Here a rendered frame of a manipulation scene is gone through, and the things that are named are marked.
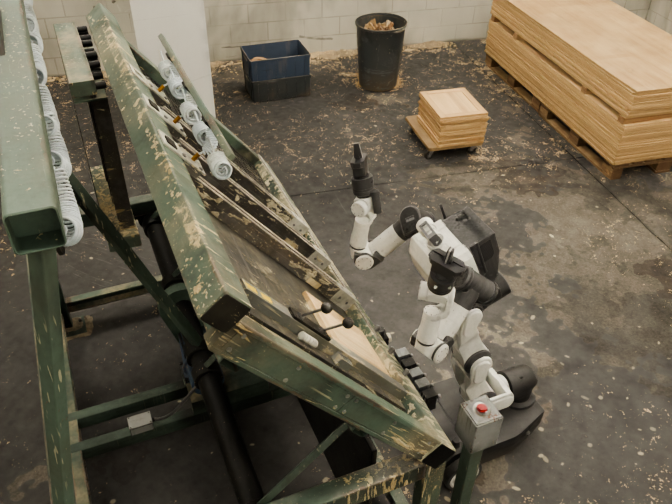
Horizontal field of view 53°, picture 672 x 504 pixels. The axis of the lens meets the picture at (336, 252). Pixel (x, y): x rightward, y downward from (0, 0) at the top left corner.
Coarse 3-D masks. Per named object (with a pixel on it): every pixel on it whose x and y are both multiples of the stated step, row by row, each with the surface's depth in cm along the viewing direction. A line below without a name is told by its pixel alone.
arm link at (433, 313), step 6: (450, 294) 228; (450, 300) 228; (426, 306) 237; (432, 306) 238; (438, 306) 237; (444, 306) 234; (450, 306) 230; (426, 312) 234; (432, 312) 235; (438, 312) 235; (444, 312) 231; (450, 312) 232; (426, 318) 235; (432, 318) 233; (438, 318) 233; (444, 318) 233
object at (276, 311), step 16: (256, 288) 202; (256, 304) 199; (272, 304) 203; (288, 320) 209; (320, 336) 219; (352, 352) 237; (352, 368) 236; (368, 368) 239; (384, 384) 249; (400, 384) 260
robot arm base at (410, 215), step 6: (402, 210) 277; (408, 210) 275; (414, 210) 273; (402, 216) 276; (408, 216) 275; (414, 216) 273; (420, 216) 272; (402, 222) 276; (408, 222) 274; (414, 222) 273; (402, 228) 276; (408, 228) 274; (414, 228) 272; (408, 234) 275; (414, 234) 275
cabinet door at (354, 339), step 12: (312, 300) 256; (324, 324) 245; (336, 324) 260; (336, 336) 245; (348, 336) 261; (360, 336) 278; (348, 348) 246; (360, 348) 262; (372, 348) 278; (372, 360) 264; (384, 372) 263
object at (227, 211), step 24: (168, 144) 215; (216, 144) 226; (192, 168) 225; (216, 192) 236; (216, 216) 240; (240, 216) 244; (264, 240) 255; (288, 264) 267; (312, 264) 278; (336, 288) 286
